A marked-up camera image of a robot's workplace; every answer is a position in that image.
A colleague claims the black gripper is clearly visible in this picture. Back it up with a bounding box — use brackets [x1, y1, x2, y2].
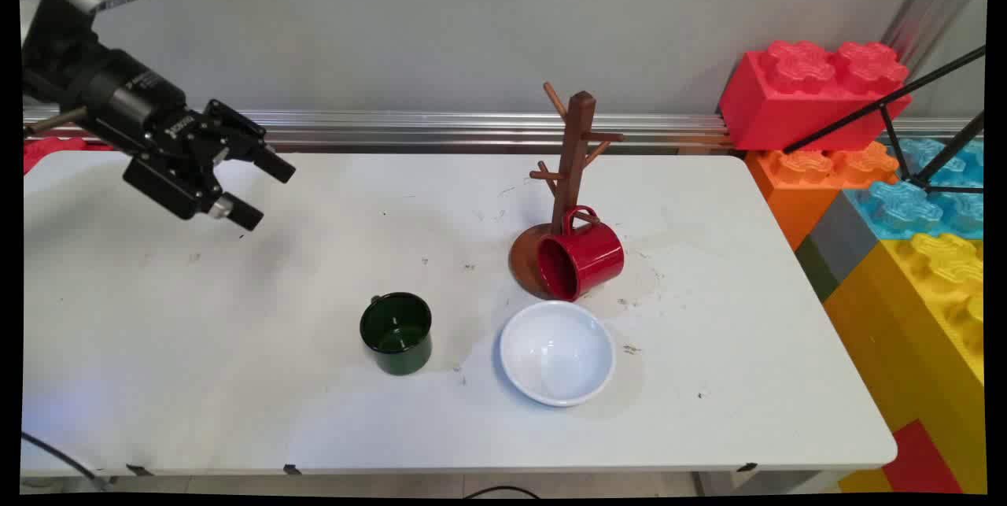
[77, 48, 297, 233]

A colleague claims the red speckled enamel mug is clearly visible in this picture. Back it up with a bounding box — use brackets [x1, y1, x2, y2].
[537, 205, 626, 303]

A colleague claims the dark green enamel mug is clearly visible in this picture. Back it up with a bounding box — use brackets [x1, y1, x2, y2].
[360, 292, 434, 377]

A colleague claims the brown wooden mug tree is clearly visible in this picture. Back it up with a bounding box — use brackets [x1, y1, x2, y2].
[508, 82, 625, 299]

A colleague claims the white ceramic bowl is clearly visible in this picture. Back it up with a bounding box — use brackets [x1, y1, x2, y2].
[499, 300, 617, 408]

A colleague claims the large red toy block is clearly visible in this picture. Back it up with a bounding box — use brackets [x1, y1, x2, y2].
[717, 39, 914, 153]

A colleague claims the large orange toy block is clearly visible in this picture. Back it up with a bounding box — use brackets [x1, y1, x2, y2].
[744, 142, 901, 252]

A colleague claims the large grey toy block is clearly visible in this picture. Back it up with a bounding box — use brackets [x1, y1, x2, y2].
[794, 190, 883, 303]

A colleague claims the black tripod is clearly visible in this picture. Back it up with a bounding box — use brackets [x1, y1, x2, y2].
[782, 45, 987, 197]

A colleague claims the large light blue toy block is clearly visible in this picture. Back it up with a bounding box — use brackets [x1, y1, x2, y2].
[845, 136, 986, 242]

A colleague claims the large yellow toy block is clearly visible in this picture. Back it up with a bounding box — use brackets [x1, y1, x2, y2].
[822, 232, 987, 496]

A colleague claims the slanted aluminium profile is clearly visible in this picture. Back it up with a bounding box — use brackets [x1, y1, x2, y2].
[880, 0, 988, 70]

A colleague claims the red block below yellow block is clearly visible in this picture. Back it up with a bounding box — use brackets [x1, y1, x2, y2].
[880, 419, 965, 496]

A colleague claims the black camera mounting plate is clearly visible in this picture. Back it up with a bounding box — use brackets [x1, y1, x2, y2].
[22, 0, 107, 102]

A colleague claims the horizontal aluminium rail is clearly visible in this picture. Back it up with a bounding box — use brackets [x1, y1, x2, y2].
[22, 108, 986, 155]

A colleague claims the plain black cable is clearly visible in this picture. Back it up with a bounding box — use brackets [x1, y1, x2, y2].
[21, 431, 113, 485]

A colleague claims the thin black floor cable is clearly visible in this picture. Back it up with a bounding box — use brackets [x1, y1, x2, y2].
[463, 486, 542, 500]

